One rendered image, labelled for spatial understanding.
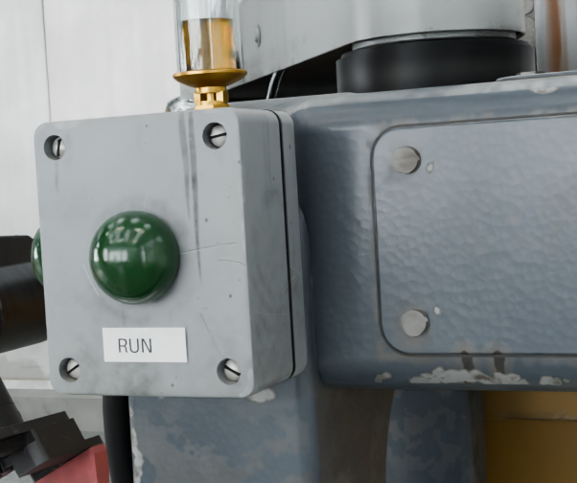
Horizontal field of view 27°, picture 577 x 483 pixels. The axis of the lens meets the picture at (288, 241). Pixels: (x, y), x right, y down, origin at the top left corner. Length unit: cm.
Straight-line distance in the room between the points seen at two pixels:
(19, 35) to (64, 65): 33
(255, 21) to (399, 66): 20
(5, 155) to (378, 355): 647
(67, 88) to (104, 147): 624
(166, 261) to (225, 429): 8
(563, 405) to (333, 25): 23
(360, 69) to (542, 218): 16
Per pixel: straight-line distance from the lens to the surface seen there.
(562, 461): 70
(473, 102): 40
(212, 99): 46
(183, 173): 38
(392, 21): 52
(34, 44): 676
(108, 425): 47
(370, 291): 41
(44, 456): 68
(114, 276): 37
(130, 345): 39
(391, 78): 52
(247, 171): 37
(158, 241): 37
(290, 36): 63
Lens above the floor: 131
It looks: 3 degrees down
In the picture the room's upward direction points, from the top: 3 degrees counter-clockwise
